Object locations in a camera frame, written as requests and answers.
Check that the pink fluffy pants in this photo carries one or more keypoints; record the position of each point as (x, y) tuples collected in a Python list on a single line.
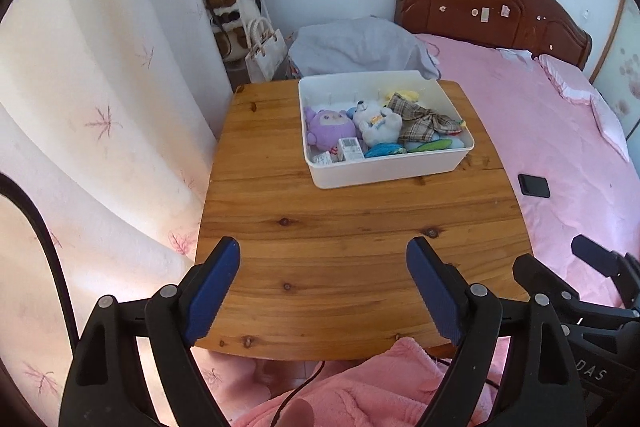
[(392, 389)]

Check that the white curtain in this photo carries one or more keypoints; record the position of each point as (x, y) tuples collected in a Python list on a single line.
[(110, 115)]

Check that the white fluffy bag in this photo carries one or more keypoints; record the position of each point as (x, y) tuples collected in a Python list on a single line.
[(228, 19)]

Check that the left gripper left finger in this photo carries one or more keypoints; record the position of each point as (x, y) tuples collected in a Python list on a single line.
[(106, 385)]

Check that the pink pillow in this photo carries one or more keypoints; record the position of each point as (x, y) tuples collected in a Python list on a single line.
[(573, 86)]

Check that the dark wooden headboard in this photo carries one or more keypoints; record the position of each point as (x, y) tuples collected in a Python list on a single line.
[(538, 26)]

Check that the purple plush owl toy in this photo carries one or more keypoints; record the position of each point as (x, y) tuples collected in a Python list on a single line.
[(325, 128)]

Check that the white plastic storage bin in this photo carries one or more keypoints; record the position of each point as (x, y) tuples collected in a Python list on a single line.
[(343, 91)]

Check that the pink bed quilt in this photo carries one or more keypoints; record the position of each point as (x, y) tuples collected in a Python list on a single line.
[(593, 190)]

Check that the yellow plush duck toy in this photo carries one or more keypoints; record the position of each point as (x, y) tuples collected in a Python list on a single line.
[(408, 95)]

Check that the plaid fabric bow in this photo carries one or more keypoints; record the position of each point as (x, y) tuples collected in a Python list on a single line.
[(419, 123)]

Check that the grey cloth bundle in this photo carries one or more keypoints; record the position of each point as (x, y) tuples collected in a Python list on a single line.
[(368, 44)]

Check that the light blue plush toy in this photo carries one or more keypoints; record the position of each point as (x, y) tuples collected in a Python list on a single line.
[(390, 149)]

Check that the white handbag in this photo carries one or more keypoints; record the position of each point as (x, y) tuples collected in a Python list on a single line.
[(267, 50)]

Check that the wooden table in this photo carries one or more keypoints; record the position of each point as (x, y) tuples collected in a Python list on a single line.
[(323, 273)]

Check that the black phone on bed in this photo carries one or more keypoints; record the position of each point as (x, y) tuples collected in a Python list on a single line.
[(533, 186)]

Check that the white plush bear toy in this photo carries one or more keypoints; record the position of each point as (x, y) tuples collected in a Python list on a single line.
[(376, 124)]

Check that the white paper box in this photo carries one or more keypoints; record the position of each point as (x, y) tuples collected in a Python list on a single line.
[(349, 150)]

